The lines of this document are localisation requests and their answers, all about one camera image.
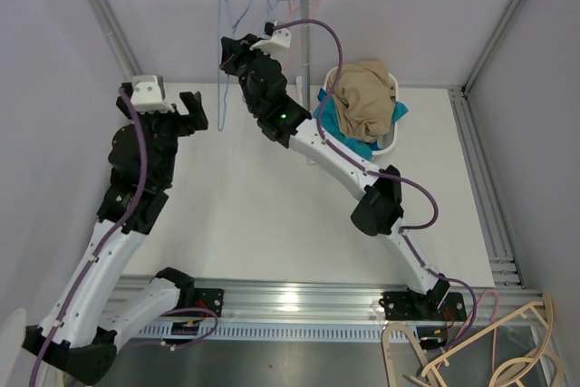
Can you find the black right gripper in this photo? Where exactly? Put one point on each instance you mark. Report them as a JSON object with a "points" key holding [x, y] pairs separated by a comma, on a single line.
{"points": [[232, 53]]}

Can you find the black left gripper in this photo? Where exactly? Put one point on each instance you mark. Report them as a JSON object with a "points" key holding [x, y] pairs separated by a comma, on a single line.
{"points": [[192, 104]]}

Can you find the teal t shirt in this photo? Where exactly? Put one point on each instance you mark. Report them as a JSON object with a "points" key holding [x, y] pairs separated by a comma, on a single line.
{"points": [[331, 124]]}

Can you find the beige tank top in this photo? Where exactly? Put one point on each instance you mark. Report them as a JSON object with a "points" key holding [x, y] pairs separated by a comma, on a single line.
{"points": [[363, 97]]}

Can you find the dark blue t shirt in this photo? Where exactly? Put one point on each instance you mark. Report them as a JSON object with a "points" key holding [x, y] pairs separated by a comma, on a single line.
{"points": [[374, 146]]}

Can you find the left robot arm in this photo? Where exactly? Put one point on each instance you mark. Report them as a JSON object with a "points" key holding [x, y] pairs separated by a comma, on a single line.
{"points": [[78, 337]]}

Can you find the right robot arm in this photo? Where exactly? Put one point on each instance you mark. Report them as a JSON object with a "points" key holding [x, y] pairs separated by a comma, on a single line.
{"points": [[379, 212]]}

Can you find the white perforated plastic basket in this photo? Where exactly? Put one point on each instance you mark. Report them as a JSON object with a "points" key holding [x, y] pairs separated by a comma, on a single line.
{"points": [[391, 137]]}

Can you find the beige wooden hangers pile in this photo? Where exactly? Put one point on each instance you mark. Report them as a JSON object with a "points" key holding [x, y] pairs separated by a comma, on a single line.
{"points": [[509, 373]]}

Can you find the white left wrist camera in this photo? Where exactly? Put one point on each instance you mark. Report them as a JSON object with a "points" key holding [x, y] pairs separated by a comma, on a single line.
{"points": [[149, 95]]}

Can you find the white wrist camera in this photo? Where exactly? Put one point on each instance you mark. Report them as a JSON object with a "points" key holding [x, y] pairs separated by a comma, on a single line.
{"points": [[149, 95], [275, 41]]}

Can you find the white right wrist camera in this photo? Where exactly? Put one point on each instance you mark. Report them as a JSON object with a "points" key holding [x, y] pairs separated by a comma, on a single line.
{"points": [[275, 41]]}

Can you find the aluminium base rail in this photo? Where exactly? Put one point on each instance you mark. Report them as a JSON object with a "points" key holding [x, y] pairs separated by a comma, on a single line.
{"points": [[262, 310]]}

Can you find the aluminium corner frame post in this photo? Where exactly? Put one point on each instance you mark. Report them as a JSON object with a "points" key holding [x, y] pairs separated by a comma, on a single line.
{"points": [[492, 44]]}

